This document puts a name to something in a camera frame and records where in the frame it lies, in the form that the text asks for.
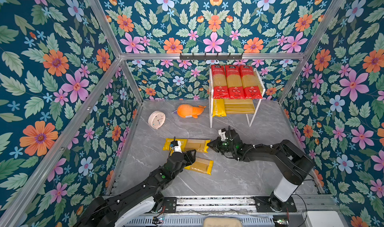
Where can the round pink alarm clock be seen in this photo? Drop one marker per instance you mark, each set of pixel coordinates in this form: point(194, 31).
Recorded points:
point(156, 119)

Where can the red spaghetti bag front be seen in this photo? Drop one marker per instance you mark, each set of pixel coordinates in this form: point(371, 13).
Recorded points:
point(219, 82)

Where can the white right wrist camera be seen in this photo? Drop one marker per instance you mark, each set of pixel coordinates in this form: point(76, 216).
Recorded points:
point(222, 134)

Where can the yellow pastatime bag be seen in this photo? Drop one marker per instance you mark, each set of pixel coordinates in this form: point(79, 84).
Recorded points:
point(200, 145)
point(219, 109)
point(201, 165)

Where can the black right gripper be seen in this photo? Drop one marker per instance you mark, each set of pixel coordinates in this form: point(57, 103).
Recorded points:
point(216, 142)

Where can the beige padded object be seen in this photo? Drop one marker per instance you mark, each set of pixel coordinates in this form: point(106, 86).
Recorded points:
point(222, 222)

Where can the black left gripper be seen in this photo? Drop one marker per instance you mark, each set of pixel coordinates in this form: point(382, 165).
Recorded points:
point(189, 157)

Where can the red spaghetti bag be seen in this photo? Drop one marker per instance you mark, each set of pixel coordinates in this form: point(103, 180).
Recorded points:
point(219, 82)
point(250, 83)

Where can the yellow Pastatime bag top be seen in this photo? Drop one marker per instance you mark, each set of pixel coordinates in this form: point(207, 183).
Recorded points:
point(219, 109)

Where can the white wooden two-tier shelf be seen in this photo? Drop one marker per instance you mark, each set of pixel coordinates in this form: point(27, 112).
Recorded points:
point(237, 106)

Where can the red spaghetti bag under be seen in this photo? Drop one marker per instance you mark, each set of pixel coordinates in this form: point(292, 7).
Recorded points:
point(234, 82)

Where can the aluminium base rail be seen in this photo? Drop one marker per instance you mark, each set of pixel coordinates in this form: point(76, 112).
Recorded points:
point(244, 204)

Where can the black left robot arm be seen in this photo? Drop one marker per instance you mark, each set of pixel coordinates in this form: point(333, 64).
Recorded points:
point(118, 210)

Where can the black hook rail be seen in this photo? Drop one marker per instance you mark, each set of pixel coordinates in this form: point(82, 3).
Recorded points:
point(214, 56)

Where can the orange plush whale toy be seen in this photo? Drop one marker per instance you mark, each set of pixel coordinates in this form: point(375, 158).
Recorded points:
point(189, 111)

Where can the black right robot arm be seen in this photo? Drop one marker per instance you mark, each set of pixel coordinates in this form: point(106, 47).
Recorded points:
point(292, 162)

